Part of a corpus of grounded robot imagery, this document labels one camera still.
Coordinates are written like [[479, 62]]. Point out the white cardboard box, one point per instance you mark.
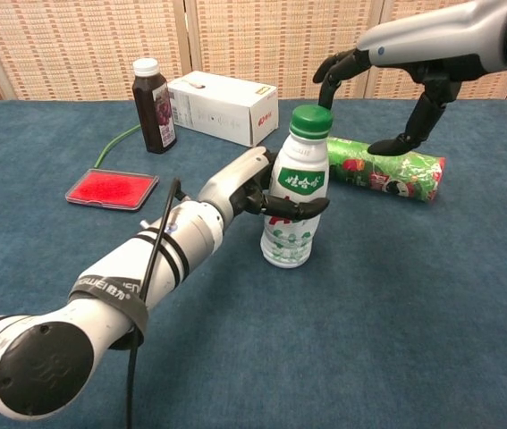
[[222, 107]]

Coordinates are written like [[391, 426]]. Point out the white plastic milk drink bottle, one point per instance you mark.
[[300, 156]]

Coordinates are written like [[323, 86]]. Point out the green screw bottle cap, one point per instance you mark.
[[311, 118]]

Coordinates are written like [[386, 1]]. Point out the green printed wrapped roll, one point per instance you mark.
[[405, 174]]

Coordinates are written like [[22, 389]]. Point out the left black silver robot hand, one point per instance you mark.
[[230, 187]]

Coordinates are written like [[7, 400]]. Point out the red ink pad clear case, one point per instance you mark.
[[110, 190]]

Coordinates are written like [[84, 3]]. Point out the blue felt table cover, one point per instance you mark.
[[369, 313]]

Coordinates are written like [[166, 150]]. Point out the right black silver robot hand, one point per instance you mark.
[[436, 36]]

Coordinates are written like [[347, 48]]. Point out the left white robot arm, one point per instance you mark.
[[101, 313]]

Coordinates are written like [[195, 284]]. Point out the dark juice bottle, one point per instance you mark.
[[150, 116]]

